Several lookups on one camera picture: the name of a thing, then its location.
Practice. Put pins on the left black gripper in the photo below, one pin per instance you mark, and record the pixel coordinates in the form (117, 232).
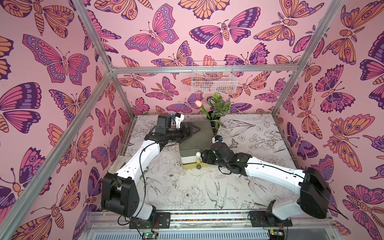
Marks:
(184, 135)

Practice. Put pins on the potted green plant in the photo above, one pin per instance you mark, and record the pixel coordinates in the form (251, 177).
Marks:
(220, 108)

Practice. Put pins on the green three-drawer cabinet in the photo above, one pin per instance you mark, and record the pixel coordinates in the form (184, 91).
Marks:
(191, 150)

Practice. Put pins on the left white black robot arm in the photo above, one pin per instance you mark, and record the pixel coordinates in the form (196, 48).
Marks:
(119, 190)

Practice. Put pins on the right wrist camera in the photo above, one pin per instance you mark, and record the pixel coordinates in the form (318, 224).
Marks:
(217, 138)

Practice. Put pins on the white wire wall basket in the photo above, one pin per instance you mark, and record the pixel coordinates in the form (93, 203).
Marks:
(214, 79)

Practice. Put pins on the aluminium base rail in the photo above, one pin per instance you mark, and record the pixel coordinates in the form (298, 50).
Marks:
(234, 219)

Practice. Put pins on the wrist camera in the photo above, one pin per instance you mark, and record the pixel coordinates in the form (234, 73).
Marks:
(178, 119)
(217, 138)

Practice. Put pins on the aluminium cage frame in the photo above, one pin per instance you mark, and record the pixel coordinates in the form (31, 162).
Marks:
(23, 204)

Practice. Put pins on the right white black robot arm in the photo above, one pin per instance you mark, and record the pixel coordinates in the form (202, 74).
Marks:
(311, 192)

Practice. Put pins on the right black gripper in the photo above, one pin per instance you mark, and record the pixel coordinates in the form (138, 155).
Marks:
(212, 155)

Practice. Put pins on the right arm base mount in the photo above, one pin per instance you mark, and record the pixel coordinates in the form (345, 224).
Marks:
(267, 219)

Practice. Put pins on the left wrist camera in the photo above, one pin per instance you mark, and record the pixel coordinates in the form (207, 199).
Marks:
(178, 119)

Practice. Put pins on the pink tulip flower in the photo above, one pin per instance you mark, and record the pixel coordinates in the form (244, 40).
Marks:
(199, 104)

